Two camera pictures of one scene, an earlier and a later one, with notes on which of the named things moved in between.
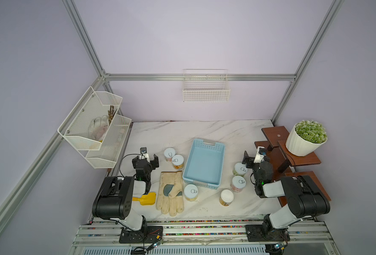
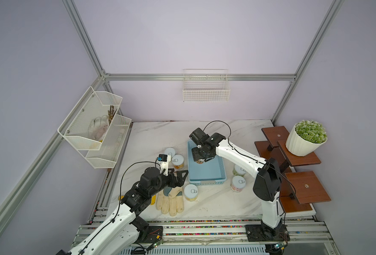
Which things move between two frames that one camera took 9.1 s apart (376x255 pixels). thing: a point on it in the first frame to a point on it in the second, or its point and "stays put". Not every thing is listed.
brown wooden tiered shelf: [275, 140] stays put
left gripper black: [153, 163] to [179, 180]
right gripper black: [250, 161] to [197, 155]
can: [190, 192] stays put
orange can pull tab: [178, 161] stays put
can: [237, 184] stays put
